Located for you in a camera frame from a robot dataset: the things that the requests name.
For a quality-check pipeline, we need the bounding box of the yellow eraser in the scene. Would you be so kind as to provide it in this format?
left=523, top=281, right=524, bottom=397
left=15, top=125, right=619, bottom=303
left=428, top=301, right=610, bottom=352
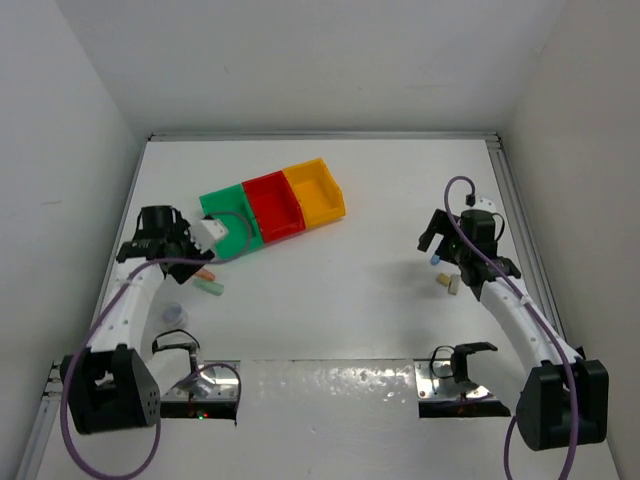
left=436, top=273, right=451, bottom=287

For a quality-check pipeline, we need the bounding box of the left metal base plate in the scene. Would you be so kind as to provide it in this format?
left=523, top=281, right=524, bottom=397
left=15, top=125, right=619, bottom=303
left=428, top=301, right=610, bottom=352
left=162, top=361, right=241, bottom=402

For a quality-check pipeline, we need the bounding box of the purple cable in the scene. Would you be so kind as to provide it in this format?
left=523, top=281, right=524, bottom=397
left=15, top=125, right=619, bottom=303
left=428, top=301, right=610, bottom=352
left=443, top=175, right=586, bottom=480
left=59, top=210, right=252, bottom=476

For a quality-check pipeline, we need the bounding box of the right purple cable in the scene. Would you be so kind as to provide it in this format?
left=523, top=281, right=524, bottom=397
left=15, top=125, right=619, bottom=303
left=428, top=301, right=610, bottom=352
left=443, top=175, right=586, bottom=480

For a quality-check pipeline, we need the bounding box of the red plastic bin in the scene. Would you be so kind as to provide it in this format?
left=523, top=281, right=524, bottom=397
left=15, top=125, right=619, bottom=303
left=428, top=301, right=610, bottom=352
left=242, top=171, right=306, bottom=244

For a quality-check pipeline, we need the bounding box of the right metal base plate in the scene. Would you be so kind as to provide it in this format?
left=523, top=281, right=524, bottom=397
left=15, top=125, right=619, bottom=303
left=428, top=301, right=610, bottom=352
left=414, top=359, right=495, bottom=402

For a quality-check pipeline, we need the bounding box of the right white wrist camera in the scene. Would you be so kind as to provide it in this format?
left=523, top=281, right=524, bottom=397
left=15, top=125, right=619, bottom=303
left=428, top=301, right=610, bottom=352
left=472, top=195, right=498, bottom=214

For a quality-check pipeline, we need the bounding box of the yellow plastic bin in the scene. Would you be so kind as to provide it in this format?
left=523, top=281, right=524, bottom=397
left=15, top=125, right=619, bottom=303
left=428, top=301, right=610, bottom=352
left=282, top=158, right=346, bottom=229

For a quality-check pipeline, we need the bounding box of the aluminium frame rail right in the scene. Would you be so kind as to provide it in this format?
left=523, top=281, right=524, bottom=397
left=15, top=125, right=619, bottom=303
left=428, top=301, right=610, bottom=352
left=486, top=136, right=566, bottom=339

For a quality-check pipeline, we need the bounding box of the aluminium frame rail back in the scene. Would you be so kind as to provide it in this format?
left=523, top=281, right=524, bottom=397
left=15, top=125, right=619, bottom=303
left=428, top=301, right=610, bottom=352
left=148, top=130, right=500, bottom=142

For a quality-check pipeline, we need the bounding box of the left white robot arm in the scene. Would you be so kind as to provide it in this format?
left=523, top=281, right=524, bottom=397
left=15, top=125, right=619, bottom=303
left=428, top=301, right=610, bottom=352
left=61, top=206, right=228, bottom=435

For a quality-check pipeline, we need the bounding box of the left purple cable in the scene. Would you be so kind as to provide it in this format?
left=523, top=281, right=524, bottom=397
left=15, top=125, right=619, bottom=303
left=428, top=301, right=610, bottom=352
left=59, top=210, right=252, bottom=476

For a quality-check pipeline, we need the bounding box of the metal base plate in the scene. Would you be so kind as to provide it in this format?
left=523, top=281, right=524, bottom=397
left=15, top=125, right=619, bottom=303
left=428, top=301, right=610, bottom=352
left=414, top=359, right=495, bottom=402
left=162, top=361, right=241, bottom=402

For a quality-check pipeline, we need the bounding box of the clear tape roll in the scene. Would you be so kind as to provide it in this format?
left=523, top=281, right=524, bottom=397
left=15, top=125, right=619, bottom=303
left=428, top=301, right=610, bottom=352
left=161, top=302, right=187, bottom=328

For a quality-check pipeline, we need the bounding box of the aluminium frame rail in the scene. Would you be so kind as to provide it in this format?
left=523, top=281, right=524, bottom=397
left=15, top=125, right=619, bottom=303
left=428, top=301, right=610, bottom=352
left=486, top=136, right=566, bottom=339
left=148, top=130, right=500, bottom=142

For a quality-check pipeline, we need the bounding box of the white eraser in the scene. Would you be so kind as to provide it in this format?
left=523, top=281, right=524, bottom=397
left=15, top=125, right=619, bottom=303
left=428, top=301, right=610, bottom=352
left=448, top=274, right=461, bottom=295

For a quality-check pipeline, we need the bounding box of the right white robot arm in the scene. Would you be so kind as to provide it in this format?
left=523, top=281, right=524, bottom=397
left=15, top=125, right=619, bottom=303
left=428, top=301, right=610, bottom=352
left=418, top=208, right=609, bottom=451

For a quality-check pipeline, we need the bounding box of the green plastic bin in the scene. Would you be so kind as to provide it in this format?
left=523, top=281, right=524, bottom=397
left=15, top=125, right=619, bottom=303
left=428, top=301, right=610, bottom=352
left=199, top=184, right=264, bottom=260

